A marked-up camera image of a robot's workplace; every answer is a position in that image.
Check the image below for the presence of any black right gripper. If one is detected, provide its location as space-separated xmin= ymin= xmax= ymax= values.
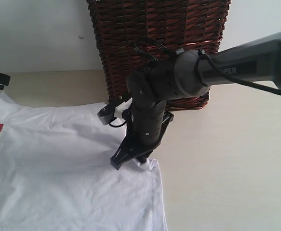
xmin=110 ymin=61 xmax=179 ymax=170

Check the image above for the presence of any white t-shirt red lettering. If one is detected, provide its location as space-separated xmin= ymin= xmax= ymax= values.
xmin=0 ymin=94 xmax=167 ymax=231

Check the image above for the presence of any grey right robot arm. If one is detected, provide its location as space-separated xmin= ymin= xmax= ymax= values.
xmin=110 ymin=32 xmax=281 ymax=169

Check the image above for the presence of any dark brown wicker basket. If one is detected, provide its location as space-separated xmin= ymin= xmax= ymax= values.
xmin=87 ymin=0 xmax=230 ymax=103

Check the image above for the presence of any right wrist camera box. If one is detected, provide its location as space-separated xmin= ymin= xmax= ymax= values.
xmin=97 ymin=99 xmax=134 ymax=128

